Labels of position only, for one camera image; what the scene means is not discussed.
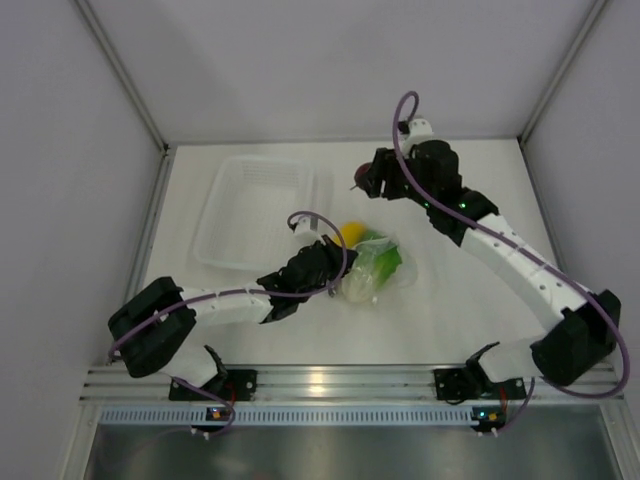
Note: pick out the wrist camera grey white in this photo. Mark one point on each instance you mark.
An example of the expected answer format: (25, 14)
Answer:
(414, 132)
(305, 228)

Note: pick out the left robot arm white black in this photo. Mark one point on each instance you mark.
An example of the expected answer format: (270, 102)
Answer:
(169, 329)

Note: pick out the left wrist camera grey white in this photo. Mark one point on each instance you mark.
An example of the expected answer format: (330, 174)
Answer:
(305, 228)

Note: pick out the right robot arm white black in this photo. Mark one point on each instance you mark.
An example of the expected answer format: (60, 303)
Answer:
(580, 328)

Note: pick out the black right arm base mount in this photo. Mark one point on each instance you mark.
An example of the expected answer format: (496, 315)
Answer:
(456, 385)

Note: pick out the grey slotted cable duct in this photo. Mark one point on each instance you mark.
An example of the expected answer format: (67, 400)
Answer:
(401, 415)

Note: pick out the fake red apple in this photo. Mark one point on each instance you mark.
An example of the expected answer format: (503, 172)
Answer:
(360, 178)

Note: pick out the aluminium mounting rail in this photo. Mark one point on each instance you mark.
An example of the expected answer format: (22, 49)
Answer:
(281, 383)

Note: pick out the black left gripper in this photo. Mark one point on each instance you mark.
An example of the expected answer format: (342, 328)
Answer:
(332, 249)

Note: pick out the fake green lettuce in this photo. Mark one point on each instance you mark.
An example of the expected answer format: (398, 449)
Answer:
(378, 257)

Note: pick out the fake yellow lemon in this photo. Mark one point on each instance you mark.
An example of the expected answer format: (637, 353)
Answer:
(352, 233)

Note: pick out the white perforated plastic basket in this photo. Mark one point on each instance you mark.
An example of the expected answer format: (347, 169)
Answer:
(243, 224)

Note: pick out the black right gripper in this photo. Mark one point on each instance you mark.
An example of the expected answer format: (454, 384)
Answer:
(385, 163)

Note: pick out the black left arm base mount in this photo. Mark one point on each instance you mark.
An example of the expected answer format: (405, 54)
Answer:
(227, 384)

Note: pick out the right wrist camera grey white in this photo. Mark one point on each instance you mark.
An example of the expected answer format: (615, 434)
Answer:
(414, 132)

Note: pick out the clear dotted zip bag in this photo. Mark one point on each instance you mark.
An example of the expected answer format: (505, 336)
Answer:
(357, 287)

